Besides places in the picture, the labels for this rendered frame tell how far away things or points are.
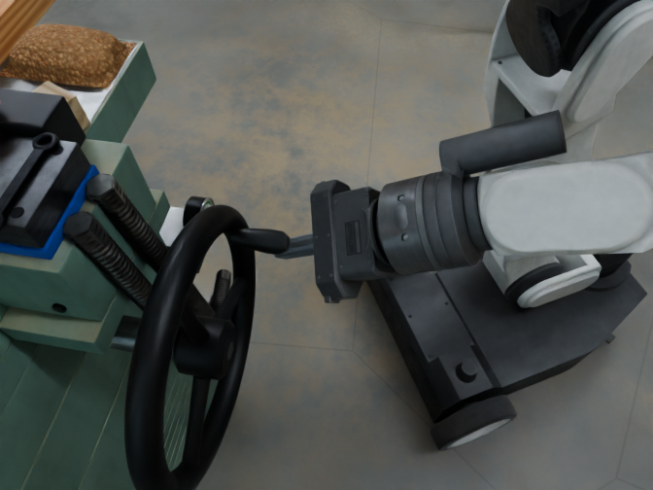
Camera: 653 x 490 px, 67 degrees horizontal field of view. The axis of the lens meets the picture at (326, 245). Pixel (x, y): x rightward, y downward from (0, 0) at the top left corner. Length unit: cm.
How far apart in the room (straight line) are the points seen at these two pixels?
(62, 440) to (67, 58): 45
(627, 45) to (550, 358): 83
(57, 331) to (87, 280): 7
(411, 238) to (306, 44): 190
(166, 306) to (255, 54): 191
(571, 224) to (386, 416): 101
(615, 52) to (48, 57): 63
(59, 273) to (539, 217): 36
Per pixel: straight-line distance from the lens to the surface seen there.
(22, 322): 53
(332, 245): 47
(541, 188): 38
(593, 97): 67
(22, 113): 48
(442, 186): 42
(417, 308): 123
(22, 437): 62
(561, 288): 122
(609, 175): 38
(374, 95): 202
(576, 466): 143
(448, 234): 41
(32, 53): 70
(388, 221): 43
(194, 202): 78
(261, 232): 49
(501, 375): 124
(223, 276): 83
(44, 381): 62
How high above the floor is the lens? 128
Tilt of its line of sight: 57 degrees down
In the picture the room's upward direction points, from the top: straight up
